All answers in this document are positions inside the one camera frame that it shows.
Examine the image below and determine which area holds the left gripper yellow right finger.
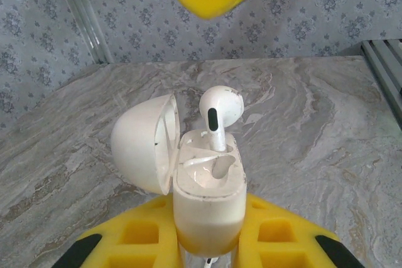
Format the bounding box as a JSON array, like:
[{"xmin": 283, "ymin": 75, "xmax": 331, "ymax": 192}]
[{"xmin": 236, "ymin": 192, "xmax": 367, "ymax": 268}]

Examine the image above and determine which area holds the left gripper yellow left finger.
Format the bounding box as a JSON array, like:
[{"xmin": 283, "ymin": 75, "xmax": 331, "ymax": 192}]
[{"xmin": 58, "ymin": 194, "xmax": 183, "ymax": 268}]

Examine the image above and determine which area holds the aluminium table edge rail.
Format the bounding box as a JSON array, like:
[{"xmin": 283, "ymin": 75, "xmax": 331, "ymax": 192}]
[{"xmin": 340, "ymin": 38, "xmax": 402, "ymax": 97}]

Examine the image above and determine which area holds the aluminium frame post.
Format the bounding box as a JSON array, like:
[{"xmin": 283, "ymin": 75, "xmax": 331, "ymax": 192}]
[{"xmin": 58, "ymin": 0, "xmax": 114, "ymax": 65}]

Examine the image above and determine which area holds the white earbud charging case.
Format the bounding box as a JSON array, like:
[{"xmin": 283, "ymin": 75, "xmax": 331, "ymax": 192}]
[{"xmin": 110, "ymin": 92, "xmax": 247, "ymax": 258}]

